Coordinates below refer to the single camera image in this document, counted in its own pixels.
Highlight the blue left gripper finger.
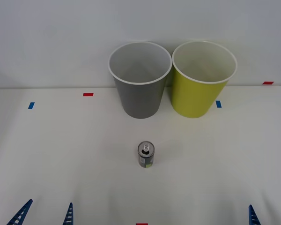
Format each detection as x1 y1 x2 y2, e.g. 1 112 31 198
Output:
62 202 74 225
6 199 34 225

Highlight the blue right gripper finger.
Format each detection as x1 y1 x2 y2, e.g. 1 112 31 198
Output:
248 204 262 225

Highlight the dark grey drink can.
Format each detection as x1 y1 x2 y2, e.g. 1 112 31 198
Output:
137 141 155 168

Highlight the yellow-green plastic waste bin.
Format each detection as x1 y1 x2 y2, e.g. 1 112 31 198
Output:
170 40 238 119

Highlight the grey plastic waste bin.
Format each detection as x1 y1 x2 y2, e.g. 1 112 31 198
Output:
108 41 173 119

